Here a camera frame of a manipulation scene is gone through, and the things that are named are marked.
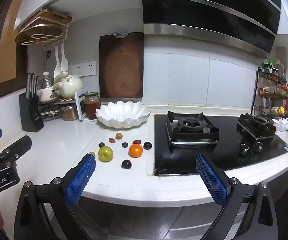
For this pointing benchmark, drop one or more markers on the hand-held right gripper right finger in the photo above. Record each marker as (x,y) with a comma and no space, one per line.
(212,182)

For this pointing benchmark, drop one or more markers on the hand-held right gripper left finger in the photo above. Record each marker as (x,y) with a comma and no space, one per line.
(81,177)

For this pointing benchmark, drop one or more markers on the brown longan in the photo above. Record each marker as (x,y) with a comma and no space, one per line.
(92,153)
(119,136)

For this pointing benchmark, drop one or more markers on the green plum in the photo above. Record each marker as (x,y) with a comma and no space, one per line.
(105,153)

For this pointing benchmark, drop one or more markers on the blueberry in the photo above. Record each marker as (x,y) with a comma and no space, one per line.
(125,144)
(101,144)

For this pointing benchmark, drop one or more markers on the dark purple plum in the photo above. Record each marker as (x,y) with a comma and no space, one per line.
(126,164)
(147,145)

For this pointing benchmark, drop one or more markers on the orange mandarin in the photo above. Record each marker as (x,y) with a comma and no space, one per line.
(135,150)

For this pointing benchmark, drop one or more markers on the white scalloped ceramic bowl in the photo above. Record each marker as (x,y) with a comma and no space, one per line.
(124,120)

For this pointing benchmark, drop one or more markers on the black knife block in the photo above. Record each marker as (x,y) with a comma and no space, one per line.
(30,117)

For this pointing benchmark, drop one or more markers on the black glass gas cooktop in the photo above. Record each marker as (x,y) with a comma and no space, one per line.
(231,152)

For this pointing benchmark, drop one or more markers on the steel pan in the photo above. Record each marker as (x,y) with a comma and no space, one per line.
(50,116)

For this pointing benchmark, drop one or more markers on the silver stove knob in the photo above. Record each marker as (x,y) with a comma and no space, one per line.
(259,147)
(244,150)

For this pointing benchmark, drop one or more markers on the small red cherry tomato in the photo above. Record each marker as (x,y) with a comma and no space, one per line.
(112,140)

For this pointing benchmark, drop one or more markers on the black burner grate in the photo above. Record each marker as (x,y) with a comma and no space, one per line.
(191,130)
(256,127)

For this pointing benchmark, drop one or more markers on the white cooking pot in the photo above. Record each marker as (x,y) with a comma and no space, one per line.
(46,93)

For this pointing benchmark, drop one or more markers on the bronze lidded pot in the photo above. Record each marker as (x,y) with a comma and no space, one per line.
(69,113)

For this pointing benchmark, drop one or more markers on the metal corner shelf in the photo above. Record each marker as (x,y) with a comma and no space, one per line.
(59,102)

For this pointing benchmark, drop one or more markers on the dark base cabinet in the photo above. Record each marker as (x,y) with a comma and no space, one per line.
(159,220)

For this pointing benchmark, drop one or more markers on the dark red jujube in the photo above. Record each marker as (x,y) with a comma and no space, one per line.
(137,142)

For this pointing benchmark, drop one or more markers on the steel pot with lid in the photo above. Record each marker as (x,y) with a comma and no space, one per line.
(45,82)

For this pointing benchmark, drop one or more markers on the glass jar of red sauce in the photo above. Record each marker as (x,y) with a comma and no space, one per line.
(92,107)

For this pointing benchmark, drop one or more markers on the cream ceramic pot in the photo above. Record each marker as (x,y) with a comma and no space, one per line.
(70,86)

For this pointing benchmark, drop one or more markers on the small white ceramic jar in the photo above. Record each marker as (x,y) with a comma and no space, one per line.
(282,125)

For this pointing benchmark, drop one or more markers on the brown wooden door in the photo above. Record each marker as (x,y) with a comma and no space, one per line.
(6,42)

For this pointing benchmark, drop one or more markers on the white plastic spoon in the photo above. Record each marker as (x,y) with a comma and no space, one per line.
(64,63)

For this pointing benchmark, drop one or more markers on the round wooden board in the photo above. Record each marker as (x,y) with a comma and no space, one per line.
(41,31)

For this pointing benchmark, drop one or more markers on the brown wooden cutting board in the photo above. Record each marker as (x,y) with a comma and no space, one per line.
(121,67)

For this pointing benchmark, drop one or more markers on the green cap seasoning bottle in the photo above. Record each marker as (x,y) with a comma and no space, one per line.
(268,65)

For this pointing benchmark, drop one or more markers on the white plastic jug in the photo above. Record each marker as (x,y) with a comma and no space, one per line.
(278,66)

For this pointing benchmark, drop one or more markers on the rectangular wooden chopping board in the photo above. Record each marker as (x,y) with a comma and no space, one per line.
(55,16)

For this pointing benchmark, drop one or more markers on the black range hood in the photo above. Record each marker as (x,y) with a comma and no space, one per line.
(209,10)

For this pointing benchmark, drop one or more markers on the white wall socket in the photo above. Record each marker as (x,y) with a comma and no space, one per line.
(91,68)
(82,69)
(73,69)

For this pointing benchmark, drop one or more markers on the clear wall hook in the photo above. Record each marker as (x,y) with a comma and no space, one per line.
(121,32)

